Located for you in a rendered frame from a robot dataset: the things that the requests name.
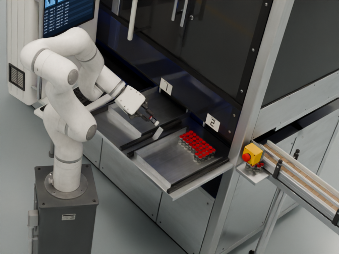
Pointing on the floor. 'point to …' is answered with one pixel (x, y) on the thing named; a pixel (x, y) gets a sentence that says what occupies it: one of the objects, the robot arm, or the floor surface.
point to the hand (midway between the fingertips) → (148, 115)
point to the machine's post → (247, 118)
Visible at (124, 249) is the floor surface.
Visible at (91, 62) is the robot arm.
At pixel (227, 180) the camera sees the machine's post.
